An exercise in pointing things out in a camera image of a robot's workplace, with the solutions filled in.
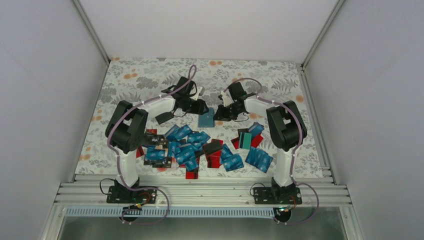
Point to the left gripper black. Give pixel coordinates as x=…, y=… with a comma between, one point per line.
x=198, y=109

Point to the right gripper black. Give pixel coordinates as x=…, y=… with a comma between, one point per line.
x=222, y=116

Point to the blue leather card holder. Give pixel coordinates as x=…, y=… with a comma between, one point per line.
x=206, y=120

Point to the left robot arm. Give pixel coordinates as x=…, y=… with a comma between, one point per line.
x=126, y=128

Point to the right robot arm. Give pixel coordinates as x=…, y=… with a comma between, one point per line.
x=285, y=123

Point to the teal black stripe card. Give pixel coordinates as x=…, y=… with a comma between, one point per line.
x=244, y=141

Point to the red card right side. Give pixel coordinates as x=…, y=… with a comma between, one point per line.
x=256, y=141

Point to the red card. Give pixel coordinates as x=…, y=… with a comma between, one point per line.
x=192, y=174
x=256, y=141

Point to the blue cards right stack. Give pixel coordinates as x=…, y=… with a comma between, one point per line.
x=259, y=159

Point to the black visa card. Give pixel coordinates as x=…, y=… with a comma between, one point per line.
x=153, y=140

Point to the red card front centre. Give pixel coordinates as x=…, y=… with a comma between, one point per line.
x=192, y=174

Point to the floral patterned table mat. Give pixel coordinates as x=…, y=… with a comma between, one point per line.
x=135, y=79

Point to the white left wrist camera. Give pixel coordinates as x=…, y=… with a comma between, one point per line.
x=199, y=92

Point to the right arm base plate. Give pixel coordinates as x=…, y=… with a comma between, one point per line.
x=277, y=195

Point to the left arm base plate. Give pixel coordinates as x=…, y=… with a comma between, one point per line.
x=121, y=195

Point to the aluminium rail frame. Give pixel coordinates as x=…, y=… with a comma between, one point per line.
x=204, y=191

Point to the grey perforated cable duct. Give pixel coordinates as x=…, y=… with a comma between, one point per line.
x=173, y=212

